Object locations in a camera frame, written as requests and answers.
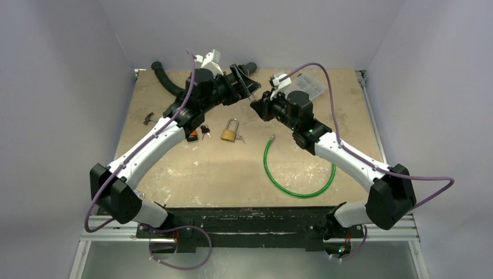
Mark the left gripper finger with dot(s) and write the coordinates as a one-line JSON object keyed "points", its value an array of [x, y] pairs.
{"points": [[247, 87], [236, 72]]}

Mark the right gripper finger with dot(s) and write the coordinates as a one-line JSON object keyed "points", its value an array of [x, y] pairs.
{"points": [[266, 97], [259, 108]]}

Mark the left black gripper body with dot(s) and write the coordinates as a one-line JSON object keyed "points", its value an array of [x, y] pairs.
{"points": [[230, 94]]}

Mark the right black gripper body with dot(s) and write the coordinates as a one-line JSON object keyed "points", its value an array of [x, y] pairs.
{"points": [[265, 103]]}

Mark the green cable lock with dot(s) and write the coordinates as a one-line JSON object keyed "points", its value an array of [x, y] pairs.
{"points": [[298, 179]]}

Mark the large brass padlock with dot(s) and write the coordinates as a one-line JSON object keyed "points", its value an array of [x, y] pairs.
{"points": [[229, 134]]}

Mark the black head key bunch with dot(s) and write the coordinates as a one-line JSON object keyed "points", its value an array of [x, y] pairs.
{"points": [[205, 130]]}

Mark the orange black padlock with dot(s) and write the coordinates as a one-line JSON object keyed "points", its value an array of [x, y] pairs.
{"points": [[193, 136]]}

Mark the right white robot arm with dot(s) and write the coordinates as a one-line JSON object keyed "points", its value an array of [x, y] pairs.
{"points": [[390, 191]]}

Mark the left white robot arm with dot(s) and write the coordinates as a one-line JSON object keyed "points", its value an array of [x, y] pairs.
{"points": [[112, 185]]}

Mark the clear plastic organizer box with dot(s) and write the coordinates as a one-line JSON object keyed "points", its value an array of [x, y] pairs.
{"points": [[307, 83]]}

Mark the small black hammer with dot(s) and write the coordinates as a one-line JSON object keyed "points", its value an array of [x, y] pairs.
{"points": [[150, 118]]}

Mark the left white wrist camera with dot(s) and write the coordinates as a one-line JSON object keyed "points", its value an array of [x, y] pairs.
{"points": [[210, 61]]}

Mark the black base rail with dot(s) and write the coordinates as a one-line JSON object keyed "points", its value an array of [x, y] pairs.
{"points": [[303, 227]]}

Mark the aluminium frame rail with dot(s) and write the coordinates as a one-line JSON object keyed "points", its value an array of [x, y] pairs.
{"points": [[108, 231]]}

